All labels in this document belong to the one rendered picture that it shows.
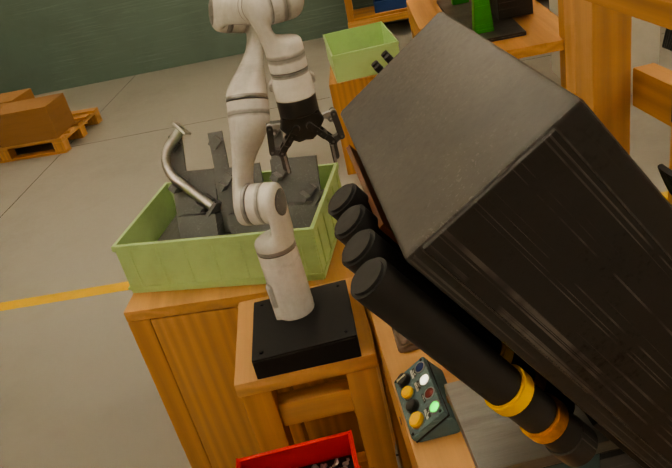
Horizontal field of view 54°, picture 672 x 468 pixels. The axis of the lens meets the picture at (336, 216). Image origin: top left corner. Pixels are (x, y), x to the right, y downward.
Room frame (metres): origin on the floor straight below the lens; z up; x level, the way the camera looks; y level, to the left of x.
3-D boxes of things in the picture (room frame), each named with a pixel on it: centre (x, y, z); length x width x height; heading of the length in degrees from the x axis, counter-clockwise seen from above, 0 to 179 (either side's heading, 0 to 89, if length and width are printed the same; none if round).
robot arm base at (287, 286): (1.29, 0.14, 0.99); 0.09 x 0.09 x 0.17; 87
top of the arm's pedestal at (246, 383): (1.29, 0.14, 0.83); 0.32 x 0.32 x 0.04; 0
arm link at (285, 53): (1.18, 0.03, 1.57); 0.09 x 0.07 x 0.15; 108
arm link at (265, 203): (1.30, 0.15, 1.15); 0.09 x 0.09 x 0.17; 68
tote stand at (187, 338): (1.83, 0.29, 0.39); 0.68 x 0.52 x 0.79; 82
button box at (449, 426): (0.89, -0.09, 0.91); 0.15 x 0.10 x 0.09; 2
